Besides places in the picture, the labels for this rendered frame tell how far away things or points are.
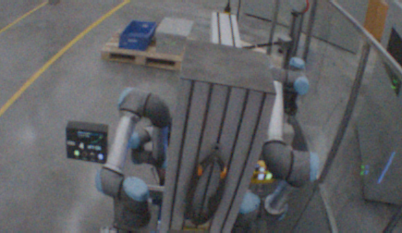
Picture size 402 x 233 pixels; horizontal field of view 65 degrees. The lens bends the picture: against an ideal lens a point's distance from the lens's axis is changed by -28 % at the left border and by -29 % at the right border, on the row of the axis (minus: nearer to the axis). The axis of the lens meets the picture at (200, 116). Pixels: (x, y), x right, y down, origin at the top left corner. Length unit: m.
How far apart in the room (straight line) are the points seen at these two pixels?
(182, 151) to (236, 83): 0.25
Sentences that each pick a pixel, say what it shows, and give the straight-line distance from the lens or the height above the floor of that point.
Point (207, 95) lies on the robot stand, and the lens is 1.08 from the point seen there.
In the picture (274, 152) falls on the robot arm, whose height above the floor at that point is 1.66.
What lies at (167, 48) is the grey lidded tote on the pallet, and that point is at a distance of 5.35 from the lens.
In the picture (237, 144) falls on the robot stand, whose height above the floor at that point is 1.86.
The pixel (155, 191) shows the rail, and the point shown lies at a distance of 2.40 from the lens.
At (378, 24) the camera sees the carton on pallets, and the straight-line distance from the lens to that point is 10.12.
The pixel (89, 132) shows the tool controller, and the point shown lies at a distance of 2.13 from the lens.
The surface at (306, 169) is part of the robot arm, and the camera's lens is 1.52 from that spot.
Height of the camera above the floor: 2.54
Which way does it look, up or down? 34 degrees down
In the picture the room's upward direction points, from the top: 11 degrees clockwise
